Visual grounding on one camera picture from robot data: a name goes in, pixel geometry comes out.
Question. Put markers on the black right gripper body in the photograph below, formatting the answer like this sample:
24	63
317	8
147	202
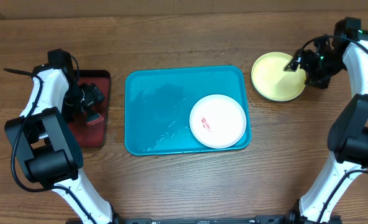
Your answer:
316	67

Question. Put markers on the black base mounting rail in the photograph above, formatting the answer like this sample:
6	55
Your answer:
260	219

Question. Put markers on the black red-lined sponge tray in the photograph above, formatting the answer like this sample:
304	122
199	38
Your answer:
93	133

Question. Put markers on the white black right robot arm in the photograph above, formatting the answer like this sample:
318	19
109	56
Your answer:
346	49

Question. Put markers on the teal plastic serving tray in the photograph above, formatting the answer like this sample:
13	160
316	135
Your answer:
158	105

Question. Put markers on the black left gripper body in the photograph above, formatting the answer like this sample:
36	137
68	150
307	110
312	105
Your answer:
79	96

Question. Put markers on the yellow-green plastic plate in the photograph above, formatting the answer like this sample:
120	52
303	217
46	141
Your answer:
271	80

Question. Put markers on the pink white plastic plate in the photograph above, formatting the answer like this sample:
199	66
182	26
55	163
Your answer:
217	121

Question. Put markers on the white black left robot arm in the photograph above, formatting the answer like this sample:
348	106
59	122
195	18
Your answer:
44	146

